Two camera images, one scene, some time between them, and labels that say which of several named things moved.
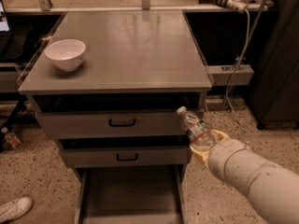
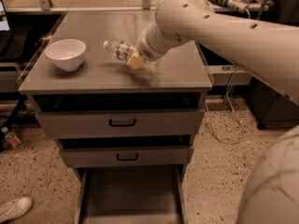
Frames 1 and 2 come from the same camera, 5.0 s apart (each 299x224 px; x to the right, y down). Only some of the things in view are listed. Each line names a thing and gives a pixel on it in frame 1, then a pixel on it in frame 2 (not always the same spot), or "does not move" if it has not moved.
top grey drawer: (114, 124) does not move
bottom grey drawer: (132, 194) does not move
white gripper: (221, 159) to (146, 49)
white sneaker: (15, 208) does not move
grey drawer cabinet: (106, 87) does not move
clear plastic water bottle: (197, 131) to (122, 49)
